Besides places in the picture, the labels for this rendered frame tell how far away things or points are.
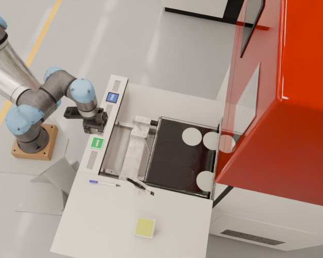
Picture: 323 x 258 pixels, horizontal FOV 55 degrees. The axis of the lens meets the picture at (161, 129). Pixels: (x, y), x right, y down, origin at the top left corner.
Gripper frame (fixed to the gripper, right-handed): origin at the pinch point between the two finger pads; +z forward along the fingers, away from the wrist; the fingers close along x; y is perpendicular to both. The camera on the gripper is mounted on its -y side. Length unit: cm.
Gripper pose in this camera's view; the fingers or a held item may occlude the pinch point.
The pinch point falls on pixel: (92, 130)
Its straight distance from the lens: 137.0
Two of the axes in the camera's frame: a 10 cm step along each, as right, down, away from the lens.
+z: -0.4, 4.4, 9.0
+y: 9.8, 2.0, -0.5
